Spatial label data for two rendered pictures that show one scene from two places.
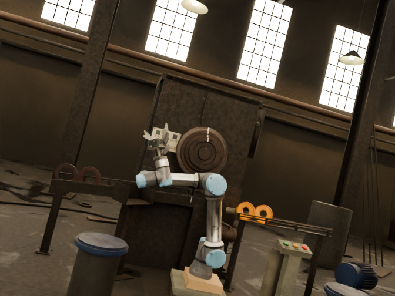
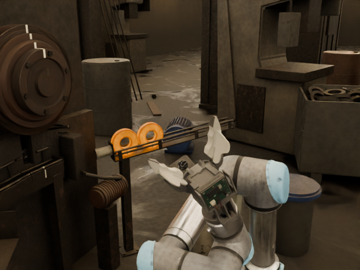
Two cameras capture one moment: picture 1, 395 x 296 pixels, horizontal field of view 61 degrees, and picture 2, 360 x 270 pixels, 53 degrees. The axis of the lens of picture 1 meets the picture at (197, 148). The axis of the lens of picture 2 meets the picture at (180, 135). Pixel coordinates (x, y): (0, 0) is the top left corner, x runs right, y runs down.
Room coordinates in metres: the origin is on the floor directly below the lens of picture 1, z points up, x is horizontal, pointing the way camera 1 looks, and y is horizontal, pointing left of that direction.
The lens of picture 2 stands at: (1.54, 0.77, 1.38)
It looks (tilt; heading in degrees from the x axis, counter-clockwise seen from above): 18 degrees down; 309
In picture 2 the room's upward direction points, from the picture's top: straight up
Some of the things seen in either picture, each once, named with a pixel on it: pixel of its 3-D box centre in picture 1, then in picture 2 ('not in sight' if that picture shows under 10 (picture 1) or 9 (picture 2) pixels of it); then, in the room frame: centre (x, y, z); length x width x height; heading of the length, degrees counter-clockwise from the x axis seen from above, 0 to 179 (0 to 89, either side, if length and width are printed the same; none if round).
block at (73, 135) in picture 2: not in sight; (72, 156); (3.11, -0.28, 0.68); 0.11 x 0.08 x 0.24; 12
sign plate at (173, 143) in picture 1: (165, 140); not in sight; (3.09, 0.31, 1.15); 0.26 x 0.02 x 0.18; 102
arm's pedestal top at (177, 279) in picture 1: (197, 285); not in sight; (2.12, -0.20, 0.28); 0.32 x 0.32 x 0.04; 7
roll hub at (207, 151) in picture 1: (204, 152); (44, 82); (2.95, -0.07, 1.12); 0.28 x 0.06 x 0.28; 102
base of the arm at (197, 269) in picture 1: (201, 266); not in sight; (2.12, -0.20, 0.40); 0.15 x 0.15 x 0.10
